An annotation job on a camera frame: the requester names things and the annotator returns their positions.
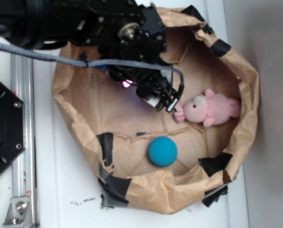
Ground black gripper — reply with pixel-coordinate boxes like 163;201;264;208
107;56;179;113

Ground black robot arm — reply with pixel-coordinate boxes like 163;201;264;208
0;0;184;112

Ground pink plush bunny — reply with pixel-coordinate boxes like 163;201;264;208
174;88;241;128

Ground blue textured ball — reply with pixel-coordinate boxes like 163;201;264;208
148;137;178;167

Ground brown paper bag bin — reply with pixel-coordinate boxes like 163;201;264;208
52;6;259;214

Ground grey braided cable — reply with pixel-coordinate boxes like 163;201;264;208
0;39;186;99

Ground black hexagonal base plate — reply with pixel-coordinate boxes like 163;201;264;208
0;81;25;175

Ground aluminium extrusion rail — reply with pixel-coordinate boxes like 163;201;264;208
2;54;39;228

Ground metal corner bracket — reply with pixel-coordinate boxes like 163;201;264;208
1;196;34;228

